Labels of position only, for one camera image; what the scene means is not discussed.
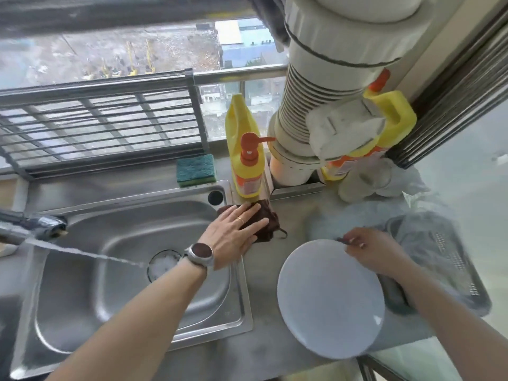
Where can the person's right hand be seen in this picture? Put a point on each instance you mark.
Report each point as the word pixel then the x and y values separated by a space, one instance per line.
pixel 377 251

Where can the person's left hand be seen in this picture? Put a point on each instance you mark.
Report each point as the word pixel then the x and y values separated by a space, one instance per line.
pixel 226 240

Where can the person's right fingers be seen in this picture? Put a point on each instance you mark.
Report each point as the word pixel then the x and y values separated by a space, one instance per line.
pixel 353 240

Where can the person's left middle finger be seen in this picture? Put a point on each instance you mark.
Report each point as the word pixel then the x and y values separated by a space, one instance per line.
pixel 250 221

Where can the person's left little finger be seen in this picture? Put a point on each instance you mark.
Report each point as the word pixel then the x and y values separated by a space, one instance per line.
pixel 227 215

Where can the brown cloth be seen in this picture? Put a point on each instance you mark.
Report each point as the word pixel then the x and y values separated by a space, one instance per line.
pixel 272 224

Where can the white round plate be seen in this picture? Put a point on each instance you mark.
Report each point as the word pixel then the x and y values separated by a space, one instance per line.
pixel 329 301

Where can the person's right forearm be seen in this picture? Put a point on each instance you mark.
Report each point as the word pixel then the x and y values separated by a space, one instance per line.
pixel 456 325

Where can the person's left forearm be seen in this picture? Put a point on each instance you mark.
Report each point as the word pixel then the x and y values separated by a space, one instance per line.
pixel 143 321

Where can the clear plastic bag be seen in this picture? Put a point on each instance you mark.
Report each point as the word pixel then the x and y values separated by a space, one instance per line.
pixel 357 218

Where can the silver wristwatch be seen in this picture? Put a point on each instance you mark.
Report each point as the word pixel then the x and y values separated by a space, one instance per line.
pixel 200 253

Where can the yellow pump bottle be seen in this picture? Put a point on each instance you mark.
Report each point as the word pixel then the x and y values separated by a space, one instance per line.
pixel 249 174

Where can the green yellow sponge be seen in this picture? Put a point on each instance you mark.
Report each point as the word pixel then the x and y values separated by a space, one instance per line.
pixel 195 170

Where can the white plastic bag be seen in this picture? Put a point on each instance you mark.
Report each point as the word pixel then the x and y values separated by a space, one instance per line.
pixel 377 180

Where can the sink drain strainer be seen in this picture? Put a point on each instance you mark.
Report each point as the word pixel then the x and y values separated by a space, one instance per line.
pixel 162 267

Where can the tall yellow bottle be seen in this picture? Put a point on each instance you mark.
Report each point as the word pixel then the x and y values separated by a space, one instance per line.
pixel 238 118

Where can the steel drain tray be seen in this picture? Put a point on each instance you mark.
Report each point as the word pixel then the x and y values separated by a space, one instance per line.
pixel 448 269

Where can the white rag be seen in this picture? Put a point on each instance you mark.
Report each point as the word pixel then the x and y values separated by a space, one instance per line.
pixel 343 128

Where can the yellow jug with orange cap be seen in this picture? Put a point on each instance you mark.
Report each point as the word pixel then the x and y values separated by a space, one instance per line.
pixel 395 115

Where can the steel window railing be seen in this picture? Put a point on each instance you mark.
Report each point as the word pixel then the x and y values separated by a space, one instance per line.
pixel 242 74

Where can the water stream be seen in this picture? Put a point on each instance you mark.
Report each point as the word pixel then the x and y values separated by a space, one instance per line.
pixel 87 253

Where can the stainless steel sink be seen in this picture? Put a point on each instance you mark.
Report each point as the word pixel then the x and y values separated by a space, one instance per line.
pixel 99 297

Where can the metal dish rack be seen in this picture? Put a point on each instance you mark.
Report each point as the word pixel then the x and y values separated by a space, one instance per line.
pixel 99 126

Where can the chrome faucet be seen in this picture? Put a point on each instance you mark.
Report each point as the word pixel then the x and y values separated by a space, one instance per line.
pixel 35 228

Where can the large white drain pipe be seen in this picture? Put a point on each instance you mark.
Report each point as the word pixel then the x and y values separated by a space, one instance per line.
pixel 337 47

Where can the dark hanging cloth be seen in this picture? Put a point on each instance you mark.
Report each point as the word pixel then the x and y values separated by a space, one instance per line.
pixel 270 15

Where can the sliding window frame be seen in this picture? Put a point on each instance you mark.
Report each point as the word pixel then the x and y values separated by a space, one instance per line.
pixel 456 103

